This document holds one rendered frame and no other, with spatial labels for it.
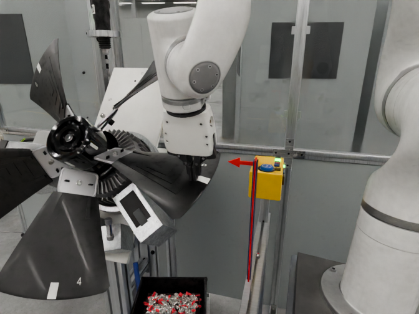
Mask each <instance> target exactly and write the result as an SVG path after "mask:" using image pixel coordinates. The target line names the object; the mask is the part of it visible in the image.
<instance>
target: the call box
mask: <svg viewBox="0 0 419 314"><path fill-rule="evenodd" d="M256 157H257V158H258V160H259V161H258V181H257V191H256V198H259V199H270V200H275V201H280V199H281V188H282V174H283V165H284V158H281V162H280V167H278V168H281V171H275V167H274V162H275V157H270V156H255V158H256ZM255 158H254V159H255ZM262 164H271V165H272V166H273V170H272V171H264V170H261V169H260V167H261V165H262ZM252 176H253V166H251V169H250V172H249V191H248V196H249V197H251V188H252Z"/></svg>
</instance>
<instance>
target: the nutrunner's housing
mask: <svg viewBox="0 0 419 314"><path fill-rule="evenodd" d="M91 3H92V14H93V18H94V22H95V30H110V31H111V28H110V9H109V3H108V0H91ZM97 38H98V39H99V46H100V47H99V48H101V49H110V48H111V43H110V39H111V37H97Z"/></svg>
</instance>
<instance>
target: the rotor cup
mask: <svg viewBox="0 0 419 314"><path fill-rule="evenodd" d="M68 134H72V135H73V139H72V140H71V141H69V142H67V141H65V136H66V135H68ZM90 143H93V144H94V145H95V146H97V147H98V149H97V150H96V149H95V148H93V147H92V146H90ZM46 148H47V152H48V153H49V154H50V156H51V157H52V158H54V159H55V160H57V161H59V162H61V163H63V164H65V165H67V166H69V167H71V168H72V169H78V170H81V171H88V172H91V173H96V174H99V180H100V179H103V178H105V177H107V176H108V175H109V174H110V173H112V172H113V170H114V169H115V168H114V167H113V166H111V165H108V164H104V163H100V162H97V161H93V160H92V159H93V158H94V157H95V156H97V155H99V154H101V153H104V152H106V151H108V150H111V149H113V148H121V146H120V142H119V141H118V140H117V138H116V137H115V136H113V135H112V134H111V133H109V132H107V131H103V130H102V131H100V130H99V129H98V128H97V127H95V126H94V125H93V124H91V122H89V121H88V120H86V119H85V118H83V117H80V116H70V117H66V118H64V119H62V120H61V121H59V122H58V123H56V124H55V125H54V126H53V128H52V129H51V131H50V132H49V134H48V137H47V141H46ZM65 162H68V163H70V164H72V165H74V166H71V165H69V164H67V163H65Z"/></svg>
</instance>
